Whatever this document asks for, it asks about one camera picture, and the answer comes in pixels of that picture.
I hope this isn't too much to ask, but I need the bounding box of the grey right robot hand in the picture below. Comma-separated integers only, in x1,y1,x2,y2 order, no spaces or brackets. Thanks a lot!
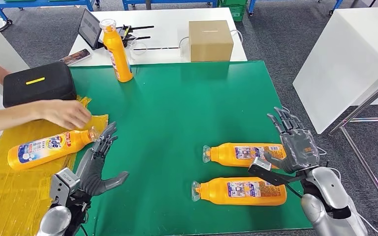
263,107,321,174

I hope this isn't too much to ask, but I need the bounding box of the yellow taped sheet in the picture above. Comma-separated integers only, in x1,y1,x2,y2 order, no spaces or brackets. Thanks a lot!
0,95,109,236

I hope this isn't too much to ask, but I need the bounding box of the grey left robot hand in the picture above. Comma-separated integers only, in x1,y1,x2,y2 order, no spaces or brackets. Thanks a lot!
75,121,129,197

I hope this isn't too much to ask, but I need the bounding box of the brown cardboard box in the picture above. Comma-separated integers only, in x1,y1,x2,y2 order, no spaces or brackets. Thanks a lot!
188,20,234,62

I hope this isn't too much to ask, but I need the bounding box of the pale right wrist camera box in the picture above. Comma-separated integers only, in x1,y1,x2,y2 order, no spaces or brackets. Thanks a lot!
248,157,275,179

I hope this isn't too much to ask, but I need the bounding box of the blue metal shelf frame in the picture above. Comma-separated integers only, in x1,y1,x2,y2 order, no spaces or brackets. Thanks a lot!
0,0,100,27
121,0,218,10
247,0,344,17

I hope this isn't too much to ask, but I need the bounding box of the orange detergent bottle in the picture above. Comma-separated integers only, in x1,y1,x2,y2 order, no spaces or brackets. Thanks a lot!
99,18,134,83
7,127,101,171
202,143,287,169
190,177,288,207

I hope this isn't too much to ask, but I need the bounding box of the black zip case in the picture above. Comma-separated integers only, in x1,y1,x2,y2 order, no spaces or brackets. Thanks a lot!
2,61,78,109

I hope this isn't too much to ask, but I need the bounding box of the thin black cable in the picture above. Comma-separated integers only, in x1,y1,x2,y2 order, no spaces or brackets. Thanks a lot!
132,47,181,52

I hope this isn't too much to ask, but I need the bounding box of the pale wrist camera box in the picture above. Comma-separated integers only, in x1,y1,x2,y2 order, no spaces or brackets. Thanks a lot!
49,168,81,204
248,157,275,179

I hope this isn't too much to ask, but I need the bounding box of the black remote with antennas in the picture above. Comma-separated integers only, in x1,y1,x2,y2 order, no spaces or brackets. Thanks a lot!
116,25,155,45

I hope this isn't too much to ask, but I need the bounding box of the white table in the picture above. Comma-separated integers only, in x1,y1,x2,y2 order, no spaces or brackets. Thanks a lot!
68,7,248,68
292,7,378,135
0,21,30,95

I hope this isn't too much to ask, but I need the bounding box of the looped white cable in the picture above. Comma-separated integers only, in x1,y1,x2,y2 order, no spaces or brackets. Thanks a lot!
127,34,149,62

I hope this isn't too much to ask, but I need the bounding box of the green plastic crate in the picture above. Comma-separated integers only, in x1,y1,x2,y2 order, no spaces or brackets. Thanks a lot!
217,0,247,23

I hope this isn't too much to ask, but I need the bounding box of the silver metal stand frame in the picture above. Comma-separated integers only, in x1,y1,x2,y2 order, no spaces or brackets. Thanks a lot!
327,52,378,228

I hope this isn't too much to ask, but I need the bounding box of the person's right hand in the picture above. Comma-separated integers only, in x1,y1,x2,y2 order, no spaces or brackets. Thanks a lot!
37,99,93,131

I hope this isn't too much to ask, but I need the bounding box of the smartphone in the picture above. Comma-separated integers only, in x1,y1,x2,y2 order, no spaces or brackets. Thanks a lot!
59,49,92,66

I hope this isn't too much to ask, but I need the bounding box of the green table mat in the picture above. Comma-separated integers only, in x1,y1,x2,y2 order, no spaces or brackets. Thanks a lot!
55,60,314,236

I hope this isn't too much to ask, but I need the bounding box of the white cable by box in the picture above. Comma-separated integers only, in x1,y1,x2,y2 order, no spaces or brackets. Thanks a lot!
178,29,244,59

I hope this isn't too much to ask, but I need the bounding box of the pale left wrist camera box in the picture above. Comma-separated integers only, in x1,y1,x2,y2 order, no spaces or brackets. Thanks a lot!
49,168,81,204

